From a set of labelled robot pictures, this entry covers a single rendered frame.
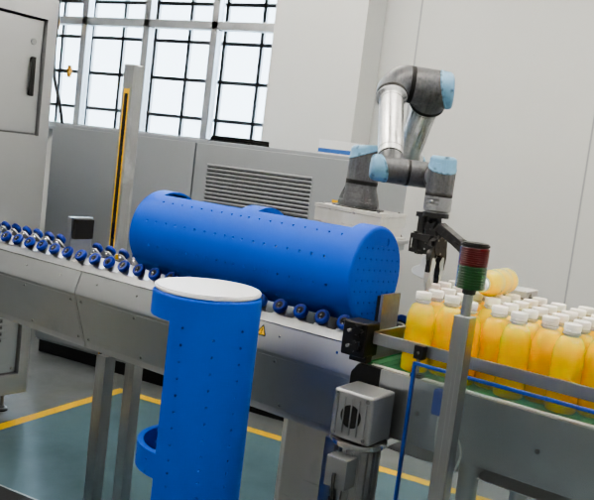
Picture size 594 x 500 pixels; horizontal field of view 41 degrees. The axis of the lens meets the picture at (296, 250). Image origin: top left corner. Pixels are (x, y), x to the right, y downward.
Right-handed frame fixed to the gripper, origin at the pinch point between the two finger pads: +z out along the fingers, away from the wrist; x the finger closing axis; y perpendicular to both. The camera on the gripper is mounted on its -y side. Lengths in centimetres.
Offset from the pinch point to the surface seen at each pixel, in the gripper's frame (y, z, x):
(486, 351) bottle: -24.6, 10.3, 17.8
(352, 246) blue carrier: 18.9, -8.1, 13.5
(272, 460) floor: 112, 110, -94
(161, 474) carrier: 39, 52, 58
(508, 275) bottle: -18.3, -6.1, -6.1
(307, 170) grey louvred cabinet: 144, -25, -140
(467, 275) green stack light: -27, -10, 41
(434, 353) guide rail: -13.8, 12.8, 22.8
